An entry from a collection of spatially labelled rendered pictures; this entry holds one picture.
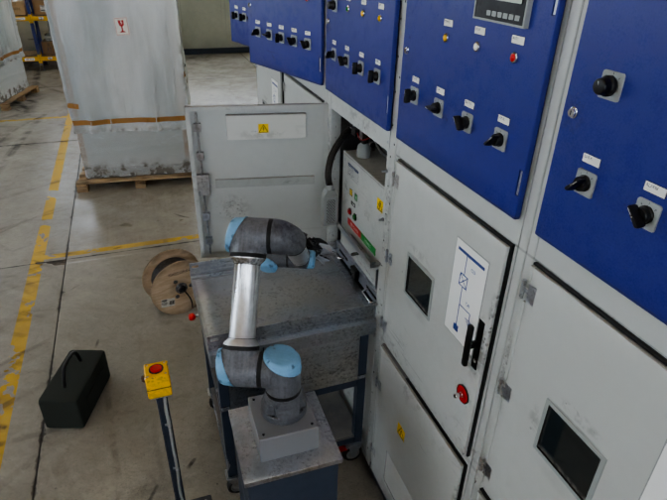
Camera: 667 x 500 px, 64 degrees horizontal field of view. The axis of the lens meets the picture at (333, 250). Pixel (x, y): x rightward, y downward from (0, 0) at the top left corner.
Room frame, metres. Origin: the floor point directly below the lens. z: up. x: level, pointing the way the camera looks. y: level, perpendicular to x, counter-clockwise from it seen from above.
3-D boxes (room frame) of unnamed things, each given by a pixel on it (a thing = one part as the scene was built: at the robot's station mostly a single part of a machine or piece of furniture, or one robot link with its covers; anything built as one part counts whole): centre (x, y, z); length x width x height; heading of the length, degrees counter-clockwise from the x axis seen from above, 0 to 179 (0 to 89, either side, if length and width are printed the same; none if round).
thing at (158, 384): (1.41, 0.60, 0.85); 0.08 x 0.08 x 0.10; 20
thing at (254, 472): (1.28, 0.16, 0.74); 0.32 x 0.32 x 0.02; 19
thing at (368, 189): (2.09, -0.12, 1.15); 0.48 x 0.01 x 0.48; 20
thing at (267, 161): (2.36, 0.34, 1.21); 0.63 x 0.07 x 0.74; 100
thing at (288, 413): (1.29, 0.15, 0.90); 0.15 x 0.15 x 0.10
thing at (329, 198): (2.26, 0.02, 1.14); 0.08 x 0.05 x 0.17; 110
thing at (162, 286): (3.03, 1.05, 0.20); 0.40 x 0.22 x 0.40; 125
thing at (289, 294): (1.95, 0.24, 0.82); 0.68 x 0.62 x 0.06; 110
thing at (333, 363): (1.95, 0.24, 0.46); 0.64 x 0.58 x 0.66; 110
